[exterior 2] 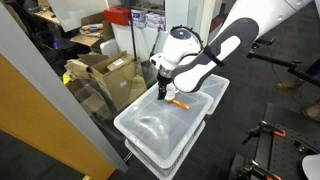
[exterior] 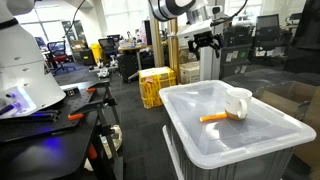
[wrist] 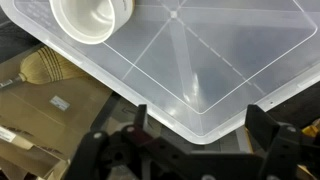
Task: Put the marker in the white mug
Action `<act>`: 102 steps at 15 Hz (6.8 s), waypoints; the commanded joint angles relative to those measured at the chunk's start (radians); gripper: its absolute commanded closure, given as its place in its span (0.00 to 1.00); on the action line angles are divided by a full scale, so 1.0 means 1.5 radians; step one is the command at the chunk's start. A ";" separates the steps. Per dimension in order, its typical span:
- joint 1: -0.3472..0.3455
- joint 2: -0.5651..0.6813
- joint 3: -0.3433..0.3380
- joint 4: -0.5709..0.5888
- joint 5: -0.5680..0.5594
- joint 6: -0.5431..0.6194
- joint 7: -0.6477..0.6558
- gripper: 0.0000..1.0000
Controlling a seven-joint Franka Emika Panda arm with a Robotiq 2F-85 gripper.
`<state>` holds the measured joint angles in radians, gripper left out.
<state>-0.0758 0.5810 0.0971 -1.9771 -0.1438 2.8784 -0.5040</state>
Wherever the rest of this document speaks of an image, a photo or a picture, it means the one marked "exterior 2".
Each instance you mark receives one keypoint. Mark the black pole broom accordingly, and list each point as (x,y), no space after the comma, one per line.
(134,40)

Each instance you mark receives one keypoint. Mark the small clear plastic bin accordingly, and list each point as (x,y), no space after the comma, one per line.
(216,88)

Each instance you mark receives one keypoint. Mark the white board panel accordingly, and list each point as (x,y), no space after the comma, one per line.
(76,13)

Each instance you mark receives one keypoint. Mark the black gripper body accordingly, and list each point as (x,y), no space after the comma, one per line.
(163,81)

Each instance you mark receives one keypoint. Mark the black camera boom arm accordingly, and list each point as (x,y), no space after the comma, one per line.
(283,62)

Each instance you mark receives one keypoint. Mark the large clear plastic bin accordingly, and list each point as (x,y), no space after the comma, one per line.
(156,130)

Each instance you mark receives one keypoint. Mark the wooden door panel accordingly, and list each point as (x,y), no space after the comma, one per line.
(33,116)

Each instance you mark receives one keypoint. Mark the white plastic container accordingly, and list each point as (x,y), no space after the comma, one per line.
(110,47)

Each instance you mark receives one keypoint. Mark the orange marker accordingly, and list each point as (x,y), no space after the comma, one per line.
(180,104)

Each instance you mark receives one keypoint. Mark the gray metal frame post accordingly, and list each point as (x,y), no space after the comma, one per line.
(50,83)

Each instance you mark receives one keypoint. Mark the brown shoe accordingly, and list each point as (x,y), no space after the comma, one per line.
(290,84)
(312,111)

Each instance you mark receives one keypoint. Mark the flattened cardboard stack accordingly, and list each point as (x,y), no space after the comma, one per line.
(78,66)

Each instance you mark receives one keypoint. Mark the red box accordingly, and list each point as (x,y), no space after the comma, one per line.
(116,16)

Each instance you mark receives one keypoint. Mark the large open cardboard box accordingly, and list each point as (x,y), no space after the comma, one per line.
(116,80)

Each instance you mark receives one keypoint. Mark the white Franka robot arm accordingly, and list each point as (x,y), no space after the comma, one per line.
(233,20)

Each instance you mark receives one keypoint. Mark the white rounded object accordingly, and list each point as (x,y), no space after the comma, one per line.
(312,168)

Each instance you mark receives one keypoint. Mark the purple print glove box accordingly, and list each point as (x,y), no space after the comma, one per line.
(156,26)
(156,17)
(139,17)

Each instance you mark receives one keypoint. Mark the orange and white package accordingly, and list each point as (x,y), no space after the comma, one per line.
(92,28)

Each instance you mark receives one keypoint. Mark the flat cardboard sheet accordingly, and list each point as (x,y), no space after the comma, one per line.
(85,39)

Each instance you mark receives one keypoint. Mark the wooden desk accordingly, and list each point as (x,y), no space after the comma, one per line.
(46,15)

